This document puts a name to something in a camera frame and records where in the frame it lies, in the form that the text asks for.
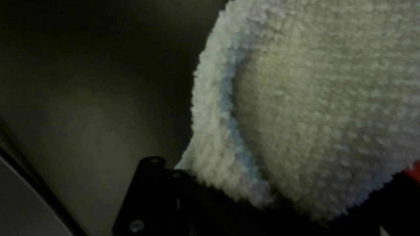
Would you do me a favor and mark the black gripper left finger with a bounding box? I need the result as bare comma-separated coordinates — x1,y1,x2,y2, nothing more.
110,155,211,236

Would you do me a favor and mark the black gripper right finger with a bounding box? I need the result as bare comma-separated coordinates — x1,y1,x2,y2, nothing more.
340,172,420,236

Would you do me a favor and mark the white terry cloth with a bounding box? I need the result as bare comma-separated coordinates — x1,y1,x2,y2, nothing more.
177,0,420,225

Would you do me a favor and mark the orange red plush toy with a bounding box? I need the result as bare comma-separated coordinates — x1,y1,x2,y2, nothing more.
406,162,420,183

